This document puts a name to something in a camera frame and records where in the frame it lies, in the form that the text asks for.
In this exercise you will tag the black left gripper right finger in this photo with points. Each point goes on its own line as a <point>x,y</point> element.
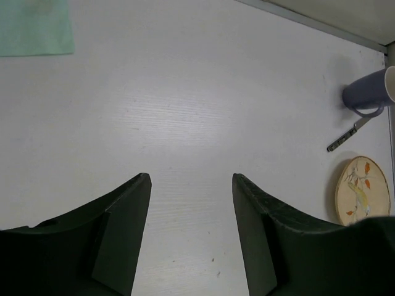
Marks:
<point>288,252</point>

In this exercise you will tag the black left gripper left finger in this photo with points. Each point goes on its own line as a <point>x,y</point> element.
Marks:
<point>91,250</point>

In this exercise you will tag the cream bird pattern plate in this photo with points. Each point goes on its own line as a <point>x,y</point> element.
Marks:
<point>362,192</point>

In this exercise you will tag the steel knife patterned handle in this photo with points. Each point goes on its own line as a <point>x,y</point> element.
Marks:
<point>348,134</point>

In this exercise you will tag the green cartoon print placemat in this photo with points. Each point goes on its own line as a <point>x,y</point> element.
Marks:
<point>36,28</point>

